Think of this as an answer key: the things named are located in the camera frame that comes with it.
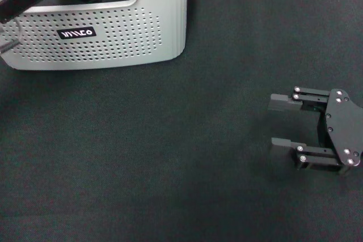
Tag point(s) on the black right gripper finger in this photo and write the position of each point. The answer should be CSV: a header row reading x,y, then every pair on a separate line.
x,y
317,159
283,103

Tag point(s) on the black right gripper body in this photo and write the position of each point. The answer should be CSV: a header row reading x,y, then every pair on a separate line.
x,y
343,128

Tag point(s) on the grey perforated plastic storage box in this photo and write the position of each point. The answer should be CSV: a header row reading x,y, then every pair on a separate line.
x,y
127,40

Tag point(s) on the black tablecloth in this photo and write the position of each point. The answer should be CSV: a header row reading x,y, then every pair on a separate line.
x,y
170,140

